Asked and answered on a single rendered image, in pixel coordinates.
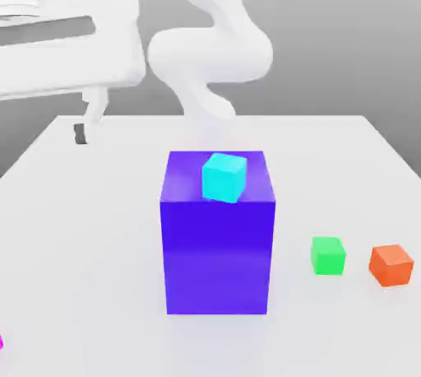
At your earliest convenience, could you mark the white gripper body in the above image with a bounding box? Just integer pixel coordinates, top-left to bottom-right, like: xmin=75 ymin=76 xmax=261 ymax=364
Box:
xmin=0 ymin=0 xmax=146 ymax=102

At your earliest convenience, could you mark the small cyan cube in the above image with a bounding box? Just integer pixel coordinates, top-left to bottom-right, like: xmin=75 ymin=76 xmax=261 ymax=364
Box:
xmin=201 ymin=151 xmax=248 ymax=204

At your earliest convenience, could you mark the small green cube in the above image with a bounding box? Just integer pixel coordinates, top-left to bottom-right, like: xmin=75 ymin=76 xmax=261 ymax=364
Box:
xmin=310 ymin=235 xmax=347 ymax=276

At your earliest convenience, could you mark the small orange cube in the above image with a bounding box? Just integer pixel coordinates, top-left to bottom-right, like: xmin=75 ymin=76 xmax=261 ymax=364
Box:
xmin=368 ymin=244 xmax=415 ymax=288

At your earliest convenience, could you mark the large purple box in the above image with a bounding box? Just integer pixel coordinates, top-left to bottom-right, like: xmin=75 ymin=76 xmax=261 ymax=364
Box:
xmin=159 ymin=150 xmax=276 ymax=316

